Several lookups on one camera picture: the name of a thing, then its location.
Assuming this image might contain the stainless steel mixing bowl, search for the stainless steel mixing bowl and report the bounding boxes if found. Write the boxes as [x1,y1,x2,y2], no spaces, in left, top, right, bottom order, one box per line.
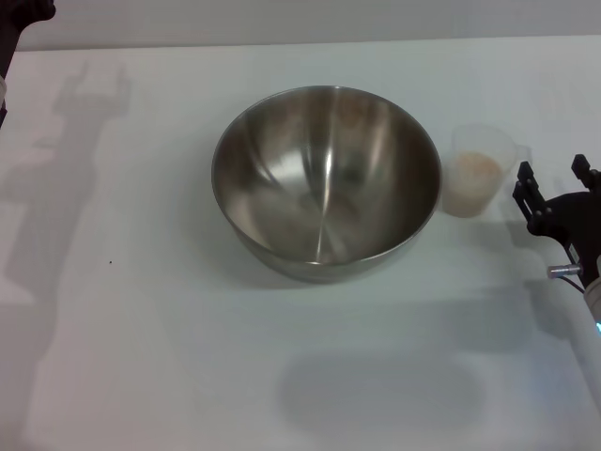
[210,85,443,285]

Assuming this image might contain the clear plastic measuring cup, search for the clear plastic measuring cup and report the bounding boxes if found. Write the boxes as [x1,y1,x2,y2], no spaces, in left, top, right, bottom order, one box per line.
[440,122,530,219]

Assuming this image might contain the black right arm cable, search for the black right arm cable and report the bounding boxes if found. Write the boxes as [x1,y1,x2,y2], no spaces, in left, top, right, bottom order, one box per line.
[547,264,591,297]

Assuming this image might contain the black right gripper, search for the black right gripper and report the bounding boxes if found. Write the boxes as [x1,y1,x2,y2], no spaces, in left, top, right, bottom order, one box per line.
[512,153,601,288]

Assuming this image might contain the white rice grains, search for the white rice grains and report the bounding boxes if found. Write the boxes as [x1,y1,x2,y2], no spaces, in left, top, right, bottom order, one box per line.
[443,150,502,218]

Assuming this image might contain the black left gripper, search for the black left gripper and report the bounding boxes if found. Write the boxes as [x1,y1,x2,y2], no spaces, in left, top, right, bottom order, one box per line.
[0,0,57,80]

